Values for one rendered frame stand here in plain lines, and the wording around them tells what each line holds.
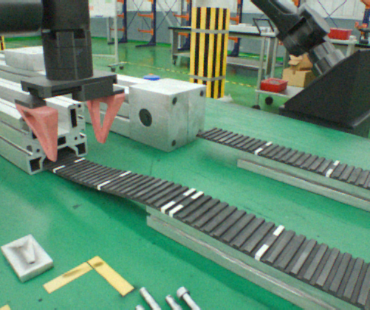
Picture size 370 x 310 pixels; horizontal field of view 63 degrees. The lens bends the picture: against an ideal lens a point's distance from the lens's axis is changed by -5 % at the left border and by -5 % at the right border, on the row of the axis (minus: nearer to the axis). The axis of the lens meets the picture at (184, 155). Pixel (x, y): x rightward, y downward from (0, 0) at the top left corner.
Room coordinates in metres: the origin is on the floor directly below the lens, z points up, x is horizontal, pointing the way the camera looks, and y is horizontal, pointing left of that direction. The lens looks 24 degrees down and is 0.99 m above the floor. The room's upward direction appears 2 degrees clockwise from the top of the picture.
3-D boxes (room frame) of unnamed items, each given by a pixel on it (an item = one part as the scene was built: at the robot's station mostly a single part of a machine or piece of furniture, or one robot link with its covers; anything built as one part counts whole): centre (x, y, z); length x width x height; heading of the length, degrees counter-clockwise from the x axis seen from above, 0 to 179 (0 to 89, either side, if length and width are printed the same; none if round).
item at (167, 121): (0.54, 0.02, 0.83); 0.12 x 0.09 x 0.10; 142
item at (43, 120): (0.36, 0.16, 0.86); 0.07 x 0.07 x 0.09; 53
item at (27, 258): (0.21, 0.14, 0.78); 0.05 x 0.03 x 0.01; 46
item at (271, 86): (3.43, -1.23, 0.50); 1.03 x 0.55 x 1.01; 60
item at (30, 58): (0.81, 0.38, 0.87); 0.16 x 0.11 x 0.07; 52
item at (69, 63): (0.38, 0.14, 0.93); 0.10 x 0.07 x 0.07; 143
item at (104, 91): (0.40, 0.13, 0.86); 0.07 x 0.07 x 0.09; 53
